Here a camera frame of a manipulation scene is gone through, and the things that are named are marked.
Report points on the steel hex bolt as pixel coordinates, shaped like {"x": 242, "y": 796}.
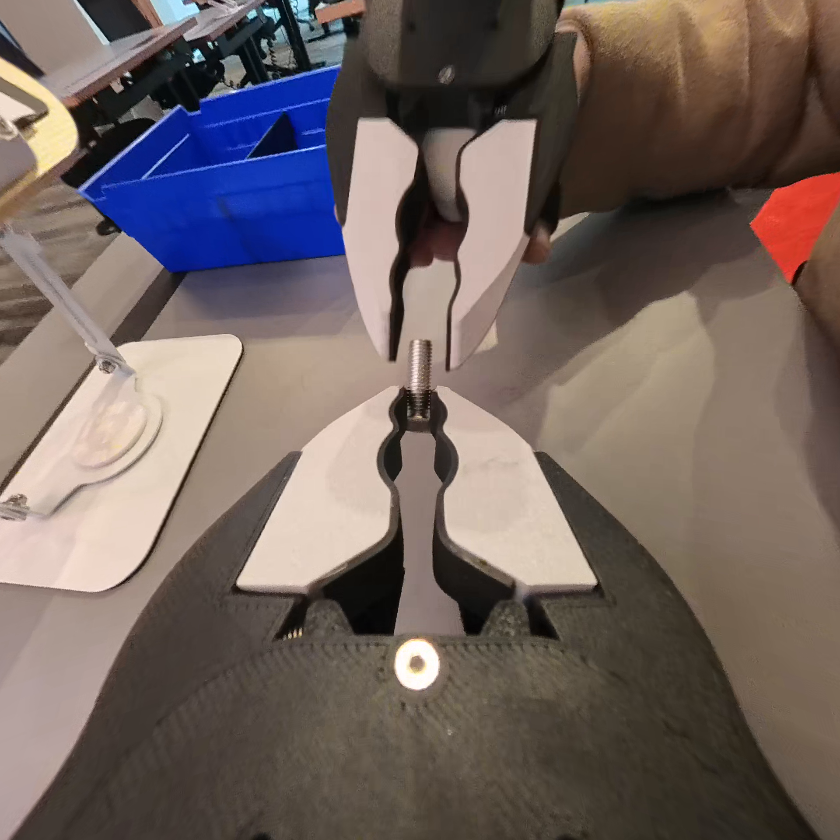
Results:
{"x": 418, "y": 367}

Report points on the white acrylic sheet holder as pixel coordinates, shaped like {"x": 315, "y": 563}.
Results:
{"x": 13, "y": 164}

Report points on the person's tan coat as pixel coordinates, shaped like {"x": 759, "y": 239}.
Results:
{"x": 820, "y": 275}

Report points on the wood top office desk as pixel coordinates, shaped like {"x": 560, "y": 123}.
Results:
{"x": 118, "y": 59}

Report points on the black bin divider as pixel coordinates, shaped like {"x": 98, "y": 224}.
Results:
{"x": 275, "y": 141}

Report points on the white document stand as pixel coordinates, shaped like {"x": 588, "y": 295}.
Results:
{"x": 164, "y": 394}

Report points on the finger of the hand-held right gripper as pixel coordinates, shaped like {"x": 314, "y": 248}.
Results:
{"x": 374, "y": 229}
{"x": 499, "y": 229}

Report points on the blue plastic bin with divider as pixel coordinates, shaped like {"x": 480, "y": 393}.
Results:
{"x": 229, "y": 216}

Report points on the grey desk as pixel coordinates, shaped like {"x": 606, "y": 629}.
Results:
{"x": 656, "y": 394}

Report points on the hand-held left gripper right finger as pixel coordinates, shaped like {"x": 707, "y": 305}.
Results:
{"x": 512, "y": 512}

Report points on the person's right hand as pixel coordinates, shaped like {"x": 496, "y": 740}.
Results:
{"x": 436, "y": 243}

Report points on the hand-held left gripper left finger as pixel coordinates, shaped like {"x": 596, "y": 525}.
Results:
{"x": 321, "y": 512}

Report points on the person's right forearm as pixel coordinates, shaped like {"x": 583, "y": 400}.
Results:
{"x": 689, "y": 98}

